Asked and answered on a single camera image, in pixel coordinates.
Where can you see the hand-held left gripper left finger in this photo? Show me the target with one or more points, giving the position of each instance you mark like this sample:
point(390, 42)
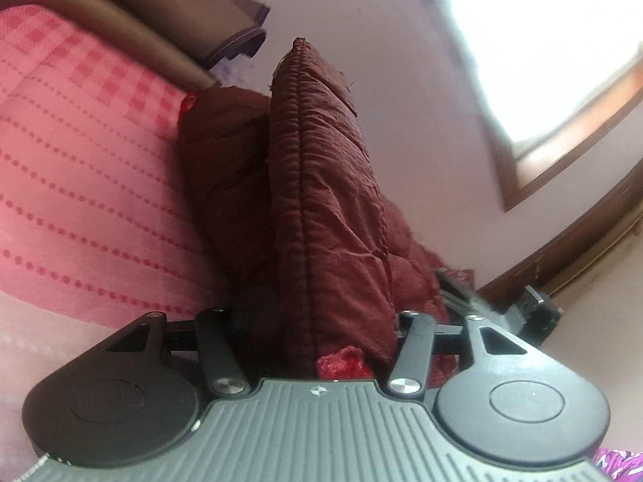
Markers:
point(213, 334)

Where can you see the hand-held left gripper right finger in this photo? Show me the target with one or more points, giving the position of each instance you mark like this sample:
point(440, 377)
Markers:
point(417, 336)

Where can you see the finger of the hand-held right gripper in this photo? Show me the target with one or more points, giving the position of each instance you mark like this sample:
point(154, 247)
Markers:
point(464, 293)

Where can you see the maroon quilted floral jacket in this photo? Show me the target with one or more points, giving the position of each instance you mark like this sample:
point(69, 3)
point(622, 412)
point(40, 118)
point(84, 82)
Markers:
point(326, 186)

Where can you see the purple patterned cloth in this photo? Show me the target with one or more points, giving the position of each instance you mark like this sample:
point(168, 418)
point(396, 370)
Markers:
point(620, 467)

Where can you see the pink checked bed sheet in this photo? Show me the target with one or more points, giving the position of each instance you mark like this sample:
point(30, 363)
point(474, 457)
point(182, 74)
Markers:
point(75, 160)

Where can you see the brown cloth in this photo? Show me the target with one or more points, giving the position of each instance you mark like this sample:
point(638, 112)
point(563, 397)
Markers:
point(150, 5)

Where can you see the brown wooden rail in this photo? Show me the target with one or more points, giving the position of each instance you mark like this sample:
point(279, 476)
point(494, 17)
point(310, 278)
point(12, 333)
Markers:
point(593, 231)

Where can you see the window with brown frame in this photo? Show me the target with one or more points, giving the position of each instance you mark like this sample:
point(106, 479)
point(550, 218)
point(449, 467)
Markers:
point(562, 45)

